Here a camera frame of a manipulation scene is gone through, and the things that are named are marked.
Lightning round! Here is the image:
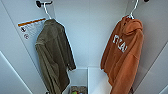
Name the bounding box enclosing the white clothes hanger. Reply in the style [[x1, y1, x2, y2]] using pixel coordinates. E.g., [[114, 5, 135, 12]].
[[124, 0, 140, 20], [42, 2, 55, 22]]

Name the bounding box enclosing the white sticker with orange bar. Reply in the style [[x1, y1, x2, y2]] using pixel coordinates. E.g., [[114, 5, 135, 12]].
[[17, 17, 48, 42]]

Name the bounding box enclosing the brown basket with toys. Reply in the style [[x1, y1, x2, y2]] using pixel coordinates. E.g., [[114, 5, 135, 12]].
[[68, 85, 89, 94]]

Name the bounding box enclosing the white inner shelf unit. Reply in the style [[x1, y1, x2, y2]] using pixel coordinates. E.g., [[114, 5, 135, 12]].
[[67, 66, 113, 94]]

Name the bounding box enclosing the orange hoodie with white print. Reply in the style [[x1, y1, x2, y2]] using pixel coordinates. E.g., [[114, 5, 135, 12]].
[[100, 14, 145, 94]]

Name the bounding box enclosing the white wardrobe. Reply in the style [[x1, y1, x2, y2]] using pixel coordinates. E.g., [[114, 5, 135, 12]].
[[0, 0, 168, 94]]

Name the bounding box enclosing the olive green jacket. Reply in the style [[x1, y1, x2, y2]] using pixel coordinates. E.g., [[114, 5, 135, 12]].
[[34, 18, 78, 94]]

